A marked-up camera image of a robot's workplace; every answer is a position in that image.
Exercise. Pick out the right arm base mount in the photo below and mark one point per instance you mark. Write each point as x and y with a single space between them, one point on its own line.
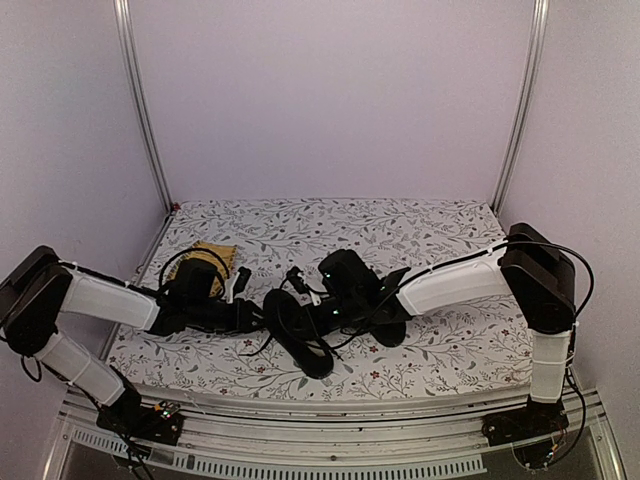
529 421

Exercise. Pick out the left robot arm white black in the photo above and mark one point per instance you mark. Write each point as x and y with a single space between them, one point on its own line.
203 295

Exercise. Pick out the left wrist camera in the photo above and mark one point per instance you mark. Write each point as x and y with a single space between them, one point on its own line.
236 284

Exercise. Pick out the black shoelace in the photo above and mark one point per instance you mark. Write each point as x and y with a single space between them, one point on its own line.
260 347

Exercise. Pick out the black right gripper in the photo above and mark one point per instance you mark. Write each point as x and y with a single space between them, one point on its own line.
321 328

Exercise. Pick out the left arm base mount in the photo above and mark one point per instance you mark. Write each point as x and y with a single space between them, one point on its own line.
132 419

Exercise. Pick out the right aluminium frame post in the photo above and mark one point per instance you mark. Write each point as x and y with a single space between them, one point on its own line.
531 68

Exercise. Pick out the floral tablecloth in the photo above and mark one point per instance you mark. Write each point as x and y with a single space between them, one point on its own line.
475 346

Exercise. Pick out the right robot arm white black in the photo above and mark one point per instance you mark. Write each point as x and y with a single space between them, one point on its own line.
539 275

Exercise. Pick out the left aluminium frame post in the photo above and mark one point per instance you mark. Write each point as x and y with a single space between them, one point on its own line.
125 30

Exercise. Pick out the red-soled shoe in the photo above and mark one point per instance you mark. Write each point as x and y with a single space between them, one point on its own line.
390 331

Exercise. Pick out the woven bamboo tray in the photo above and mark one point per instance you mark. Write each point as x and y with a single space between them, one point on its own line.
219 257

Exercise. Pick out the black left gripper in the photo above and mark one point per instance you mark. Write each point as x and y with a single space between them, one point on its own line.
242 319

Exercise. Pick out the front aluminium rail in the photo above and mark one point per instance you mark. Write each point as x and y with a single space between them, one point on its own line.
422 438

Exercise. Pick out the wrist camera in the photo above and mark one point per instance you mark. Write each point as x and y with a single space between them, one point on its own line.
236 284
298 281

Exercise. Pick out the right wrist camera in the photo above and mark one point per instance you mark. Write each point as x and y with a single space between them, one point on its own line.
298 281

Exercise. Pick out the aluminium frame post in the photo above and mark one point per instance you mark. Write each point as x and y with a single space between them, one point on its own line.
531 68
125 30

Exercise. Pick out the black shoe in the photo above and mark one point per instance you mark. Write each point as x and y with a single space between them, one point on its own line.
311 365

